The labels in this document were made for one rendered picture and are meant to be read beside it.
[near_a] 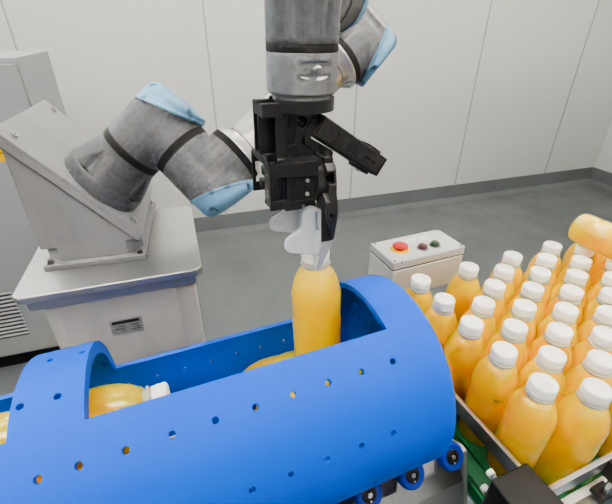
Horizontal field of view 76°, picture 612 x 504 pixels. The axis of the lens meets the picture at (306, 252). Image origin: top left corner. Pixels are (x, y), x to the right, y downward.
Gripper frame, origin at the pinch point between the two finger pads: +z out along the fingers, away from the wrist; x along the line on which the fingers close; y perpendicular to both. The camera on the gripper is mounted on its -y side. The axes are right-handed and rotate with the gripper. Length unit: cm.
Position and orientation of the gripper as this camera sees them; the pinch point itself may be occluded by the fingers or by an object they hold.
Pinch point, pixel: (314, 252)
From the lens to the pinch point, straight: 53.2
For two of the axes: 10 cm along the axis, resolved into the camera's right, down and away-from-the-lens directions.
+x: 3.8, 4.7, -8.0
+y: -9.2, 1.8, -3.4
